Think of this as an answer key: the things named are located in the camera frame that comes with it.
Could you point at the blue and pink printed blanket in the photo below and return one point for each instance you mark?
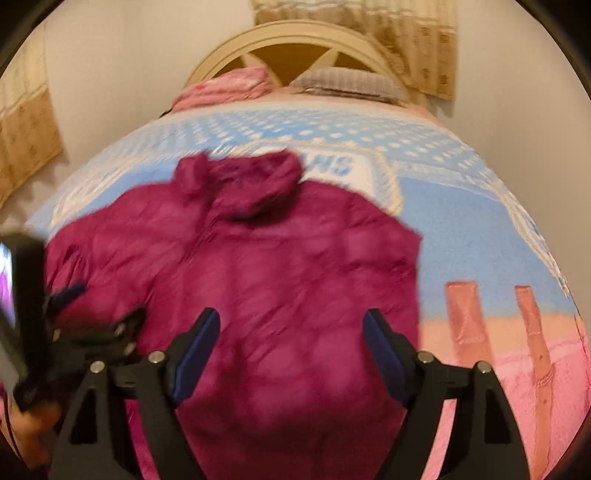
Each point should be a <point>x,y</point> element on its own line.
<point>461,221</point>

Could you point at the person's left hand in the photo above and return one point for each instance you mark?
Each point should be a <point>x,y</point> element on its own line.
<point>30,429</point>

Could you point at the magenta puffer jacket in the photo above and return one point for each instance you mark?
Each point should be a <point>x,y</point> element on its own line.
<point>277,277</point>

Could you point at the beige patterned curtain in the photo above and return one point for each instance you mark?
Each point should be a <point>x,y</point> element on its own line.
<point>23,138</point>
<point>415,46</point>

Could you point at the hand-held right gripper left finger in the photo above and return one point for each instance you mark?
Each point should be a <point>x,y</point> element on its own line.
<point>196,355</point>

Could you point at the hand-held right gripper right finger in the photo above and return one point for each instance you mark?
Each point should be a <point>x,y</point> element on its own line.
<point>383,355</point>

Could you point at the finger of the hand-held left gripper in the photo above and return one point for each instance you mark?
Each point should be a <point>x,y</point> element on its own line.
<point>115,328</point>
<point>69,294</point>

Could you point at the cream wooden bed headboard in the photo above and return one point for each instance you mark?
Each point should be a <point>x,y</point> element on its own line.
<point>286,39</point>

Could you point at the grey striped pillow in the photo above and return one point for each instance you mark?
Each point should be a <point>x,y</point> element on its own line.
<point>346,81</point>

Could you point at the pink folded quilt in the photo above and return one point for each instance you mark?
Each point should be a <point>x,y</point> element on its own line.
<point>221,87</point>

